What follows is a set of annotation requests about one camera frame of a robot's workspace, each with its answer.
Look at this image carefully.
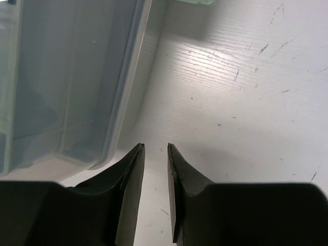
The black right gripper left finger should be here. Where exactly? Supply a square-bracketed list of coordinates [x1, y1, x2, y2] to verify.
[1, 143, 145, 245]

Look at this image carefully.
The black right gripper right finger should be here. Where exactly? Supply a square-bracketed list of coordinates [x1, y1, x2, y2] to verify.
[168, 144, 327, 245]

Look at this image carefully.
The green cantilever toolbox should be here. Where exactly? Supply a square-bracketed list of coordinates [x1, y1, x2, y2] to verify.
[177, 0, 215, 6]

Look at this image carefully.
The clear plastic toolbox lid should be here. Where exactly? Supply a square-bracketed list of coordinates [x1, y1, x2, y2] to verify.
[1, 1, 152, 180]

